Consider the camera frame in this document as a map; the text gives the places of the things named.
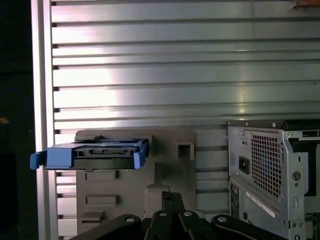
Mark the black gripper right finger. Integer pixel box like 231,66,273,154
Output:
172,192,286,240

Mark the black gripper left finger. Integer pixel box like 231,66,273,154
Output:
67,191,176,240

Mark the grey power supply unit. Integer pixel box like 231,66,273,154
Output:
228,124,285,198

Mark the hard disk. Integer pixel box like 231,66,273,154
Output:
29,141,148,173

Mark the black open PC case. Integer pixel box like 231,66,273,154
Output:
226,120,320,240

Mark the grey parts rack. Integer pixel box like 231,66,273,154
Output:
74,128,198,240

